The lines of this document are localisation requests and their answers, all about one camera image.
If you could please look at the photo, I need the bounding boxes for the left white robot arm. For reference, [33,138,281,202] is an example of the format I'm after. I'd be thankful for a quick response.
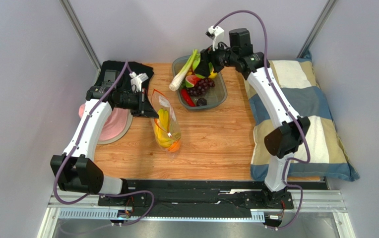
[50,70,159,194]

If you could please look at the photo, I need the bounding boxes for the pink hat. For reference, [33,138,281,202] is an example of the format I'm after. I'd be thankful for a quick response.
[74,102,132,144]

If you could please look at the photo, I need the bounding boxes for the watermelon slice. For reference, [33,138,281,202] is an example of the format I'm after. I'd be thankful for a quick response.
[185,74,201,88]

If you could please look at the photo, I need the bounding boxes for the black folded cloth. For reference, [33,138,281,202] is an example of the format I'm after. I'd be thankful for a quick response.
[94,60,154,90]

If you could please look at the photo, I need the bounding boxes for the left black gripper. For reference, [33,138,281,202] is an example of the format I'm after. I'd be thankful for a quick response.
[115,88,159,119]

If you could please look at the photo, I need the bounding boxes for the yellow lemon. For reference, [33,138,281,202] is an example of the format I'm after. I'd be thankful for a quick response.
[208,71,218,79]

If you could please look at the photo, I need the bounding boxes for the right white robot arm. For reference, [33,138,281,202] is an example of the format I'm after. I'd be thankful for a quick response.
[195,26,311,207]

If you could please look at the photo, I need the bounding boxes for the green apple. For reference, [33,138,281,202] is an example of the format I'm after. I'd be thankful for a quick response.
[193,63,215,79]

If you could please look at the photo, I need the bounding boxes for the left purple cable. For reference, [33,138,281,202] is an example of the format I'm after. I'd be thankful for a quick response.
[53,59,154,227]

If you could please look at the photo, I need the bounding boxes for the clear orange zip top bag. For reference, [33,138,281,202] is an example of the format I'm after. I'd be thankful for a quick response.
[150,89,182,160]

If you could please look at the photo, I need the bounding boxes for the grey food tray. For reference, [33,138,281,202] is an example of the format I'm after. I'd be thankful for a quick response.
[172,55,228,112]

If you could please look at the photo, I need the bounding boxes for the plaid pillow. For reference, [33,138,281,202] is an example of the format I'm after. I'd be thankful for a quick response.
[245,58,360,181]

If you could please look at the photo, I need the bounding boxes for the yellow bananas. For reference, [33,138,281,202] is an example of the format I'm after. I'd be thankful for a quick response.
[153,108,173,148]

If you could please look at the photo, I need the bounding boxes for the green white leek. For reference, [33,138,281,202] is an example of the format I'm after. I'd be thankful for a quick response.
[169,49,198,92]

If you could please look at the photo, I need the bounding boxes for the red chili pepper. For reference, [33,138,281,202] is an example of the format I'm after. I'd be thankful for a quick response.
[180,88,196,107]

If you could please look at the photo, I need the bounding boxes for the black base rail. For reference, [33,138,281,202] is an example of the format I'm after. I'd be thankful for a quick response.
[97,178,329,223]

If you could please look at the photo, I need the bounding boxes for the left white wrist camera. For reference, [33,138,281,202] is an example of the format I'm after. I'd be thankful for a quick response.
[129,72,149,93]

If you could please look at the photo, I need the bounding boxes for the dark purple grapes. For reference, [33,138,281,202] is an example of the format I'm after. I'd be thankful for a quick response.
[187,78,215,96]

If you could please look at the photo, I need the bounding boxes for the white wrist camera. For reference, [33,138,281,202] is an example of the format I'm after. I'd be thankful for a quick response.
[205,26,224,51]
[129,72,149,93]

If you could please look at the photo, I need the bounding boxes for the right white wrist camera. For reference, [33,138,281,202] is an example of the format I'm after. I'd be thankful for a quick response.
[205,26,224,51]

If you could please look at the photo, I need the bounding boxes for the orange fruit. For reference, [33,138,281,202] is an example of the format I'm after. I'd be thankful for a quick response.
[168,140,181,153]

